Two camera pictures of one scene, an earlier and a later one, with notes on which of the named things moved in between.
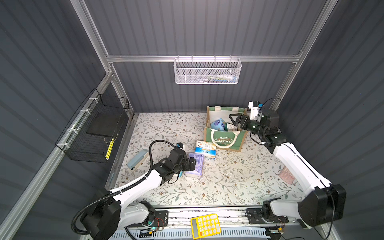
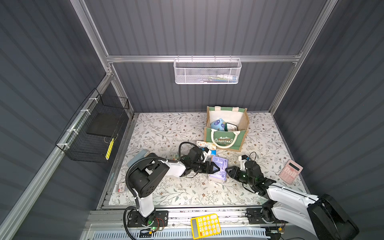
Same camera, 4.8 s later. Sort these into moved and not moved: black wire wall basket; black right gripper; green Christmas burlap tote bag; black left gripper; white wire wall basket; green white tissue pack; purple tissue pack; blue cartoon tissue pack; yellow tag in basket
Moved: purple tissue pack; black left gripper; black right gripper
Not moved: yellow tag in basket; black wire wall basket; green Christmas burlap tote bag; white wire wall basket; green white tissue pack; blue cartoon tissue pack
